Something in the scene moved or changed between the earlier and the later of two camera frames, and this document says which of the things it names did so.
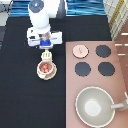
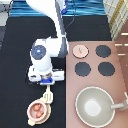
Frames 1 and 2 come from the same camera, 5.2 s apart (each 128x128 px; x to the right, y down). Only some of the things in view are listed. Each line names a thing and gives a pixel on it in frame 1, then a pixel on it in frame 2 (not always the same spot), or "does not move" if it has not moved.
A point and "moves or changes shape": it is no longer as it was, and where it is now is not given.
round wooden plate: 46,77 moves or changes shape
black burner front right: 106,68 does not move
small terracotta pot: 45,68 moves or changes shape
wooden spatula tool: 46,55 moves or changes shape
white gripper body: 44,40 to 45,78
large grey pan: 95,107 does not move
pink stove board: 94,64 does not move
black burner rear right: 103,51 does not move
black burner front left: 82,69 does not move
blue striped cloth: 20,8 does not move
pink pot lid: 80,51 does not move
